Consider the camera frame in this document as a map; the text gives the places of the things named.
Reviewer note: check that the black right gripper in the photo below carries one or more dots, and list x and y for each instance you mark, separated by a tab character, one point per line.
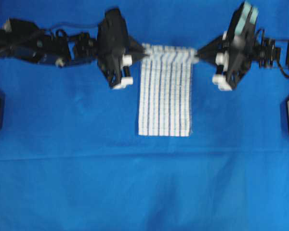
232	57

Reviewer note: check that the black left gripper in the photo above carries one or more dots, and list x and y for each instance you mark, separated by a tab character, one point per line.
115	56

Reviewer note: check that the blue striped white towel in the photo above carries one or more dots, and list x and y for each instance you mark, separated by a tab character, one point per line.
165	91

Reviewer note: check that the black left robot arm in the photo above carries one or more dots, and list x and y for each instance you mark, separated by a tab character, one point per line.
25	41

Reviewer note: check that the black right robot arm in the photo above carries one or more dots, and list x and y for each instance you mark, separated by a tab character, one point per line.
265	52

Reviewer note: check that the blue tablecloth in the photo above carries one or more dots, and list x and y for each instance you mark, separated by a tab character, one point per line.
71	158

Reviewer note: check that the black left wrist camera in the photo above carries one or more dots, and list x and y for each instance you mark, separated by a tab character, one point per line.
112	31

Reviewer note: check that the right wrist camera with tape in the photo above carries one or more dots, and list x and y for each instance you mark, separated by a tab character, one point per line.
243	21

